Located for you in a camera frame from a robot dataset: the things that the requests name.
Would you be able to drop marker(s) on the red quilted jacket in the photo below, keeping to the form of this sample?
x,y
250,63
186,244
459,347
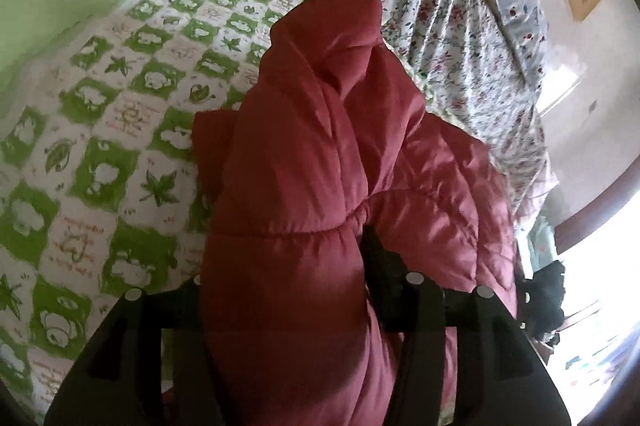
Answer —
x,y
330,216

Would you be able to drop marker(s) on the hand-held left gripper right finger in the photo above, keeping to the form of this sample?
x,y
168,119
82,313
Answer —
x,y
380,266

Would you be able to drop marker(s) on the dark object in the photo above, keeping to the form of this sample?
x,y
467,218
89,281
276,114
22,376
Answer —
x,y
545,301

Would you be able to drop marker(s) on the green patterned blanket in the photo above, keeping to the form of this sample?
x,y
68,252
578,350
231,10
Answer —
x,y
110,115

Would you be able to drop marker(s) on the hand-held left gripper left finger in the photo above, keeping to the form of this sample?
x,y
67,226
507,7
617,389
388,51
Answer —
x,y
185,306

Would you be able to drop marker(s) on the white floral bedsheet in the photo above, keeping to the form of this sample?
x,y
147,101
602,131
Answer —
x,y
430,15

